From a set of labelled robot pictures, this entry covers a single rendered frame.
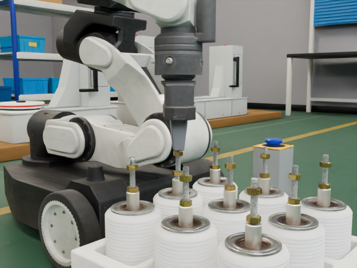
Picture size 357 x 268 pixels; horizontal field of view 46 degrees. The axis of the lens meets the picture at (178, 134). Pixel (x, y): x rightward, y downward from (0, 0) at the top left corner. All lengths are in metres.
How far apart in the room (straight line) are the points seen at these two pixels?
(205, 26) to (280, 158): 0.37
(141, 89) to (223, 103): 3.05
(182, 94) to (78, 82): 2.39
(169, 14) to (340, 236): 0.47
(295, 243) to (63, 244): 0.63
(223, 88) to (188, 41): 3.70
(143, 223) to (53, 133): 0.75
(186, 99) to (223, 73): 3.69
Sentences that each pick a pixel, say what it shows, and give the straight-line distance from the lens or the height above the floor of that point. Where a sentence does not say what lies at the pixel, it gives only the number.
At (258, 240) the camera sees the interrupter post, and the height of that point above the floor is 0.26.
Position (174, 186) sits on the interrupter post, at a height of 0.27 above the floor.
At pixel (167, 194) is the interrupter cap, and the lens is 0.79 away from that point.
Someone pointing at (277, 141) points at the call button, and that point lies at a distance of 0.98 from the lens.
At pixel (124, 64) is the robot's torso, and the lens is 1.13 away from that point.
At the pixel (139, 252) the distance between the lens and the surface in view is 0.70.
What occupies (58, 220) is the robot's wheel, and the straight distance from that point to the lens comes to 1.09.
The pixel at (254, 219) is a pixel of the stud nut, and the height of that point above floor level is 0.29.
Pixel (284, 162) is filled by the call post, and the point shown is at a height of 0.28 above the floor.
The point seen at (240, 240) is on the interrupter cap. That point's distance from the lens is 0.59.
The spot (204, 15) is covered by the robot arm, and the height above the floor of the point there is 0.58.
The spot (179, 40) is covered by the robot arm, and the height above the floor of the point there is 0.54.
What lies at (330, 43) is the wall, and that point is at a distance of 6.01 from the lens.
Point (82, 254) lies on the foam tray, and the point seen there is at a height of 0.18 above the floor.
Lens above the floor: 0.47
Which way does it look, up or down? 8 degrees down
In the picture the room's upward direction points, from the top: straight up
